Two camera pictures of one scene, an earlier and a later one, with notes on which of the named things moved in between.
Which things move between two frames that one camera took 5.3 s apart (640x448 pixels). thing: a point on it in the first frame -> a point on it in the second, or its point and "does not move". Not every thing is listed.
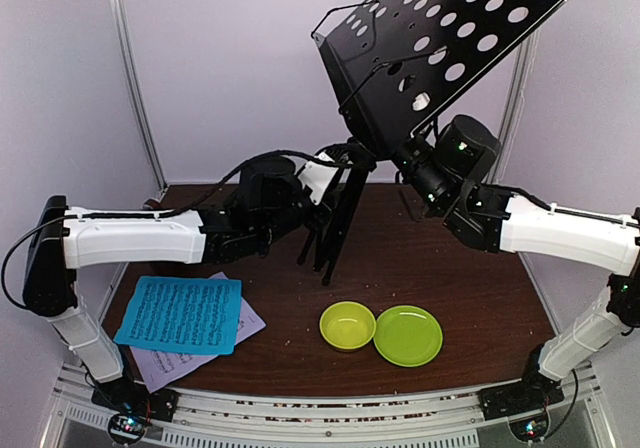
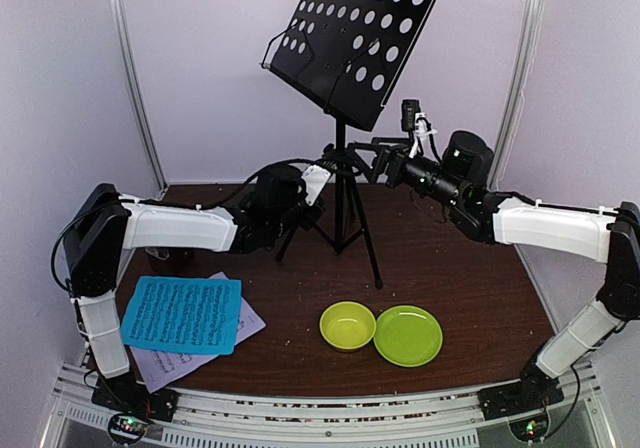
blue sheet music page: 187,314 does not move
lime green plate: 407,336 does not move
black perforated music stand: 427,41 -> 339,45
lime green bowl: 347,325 does not move
